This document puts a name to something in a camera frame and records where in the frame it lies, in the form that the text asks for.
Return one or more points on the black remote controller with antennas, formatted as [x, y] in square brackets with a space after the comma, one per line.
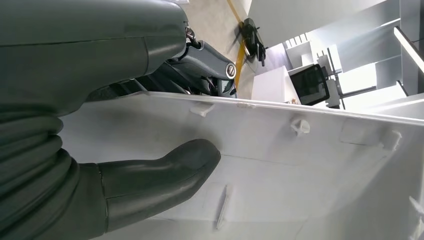
[251, 39]

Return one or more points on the black screen monitor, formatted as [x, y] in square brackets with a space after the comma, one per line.
[309, 84]

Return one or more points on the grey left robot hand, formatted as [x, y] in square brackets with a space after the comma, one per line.
[82, 59]

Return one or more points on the white cabinet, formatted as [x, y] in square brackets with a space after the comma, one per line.
[270, 86]

